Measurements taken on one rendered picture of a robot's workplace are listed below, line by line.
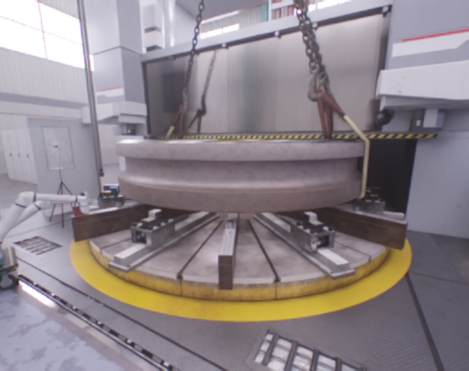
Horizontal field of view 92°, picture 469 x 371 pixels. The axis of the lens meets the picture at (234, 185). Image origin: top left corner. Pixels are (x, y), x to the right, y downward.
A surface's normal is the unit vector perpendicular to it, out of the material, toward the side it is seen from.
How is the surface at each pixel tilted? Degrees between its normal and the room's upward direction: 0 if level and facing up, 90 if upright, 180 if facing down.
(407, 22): 90
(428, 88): 90
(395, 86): 90
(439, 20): 90
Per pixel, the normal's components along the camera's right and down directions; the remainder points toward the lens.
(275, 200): 0.15, 0.19
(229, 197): -0.08, 0.19
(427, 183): -0.47, 0.17
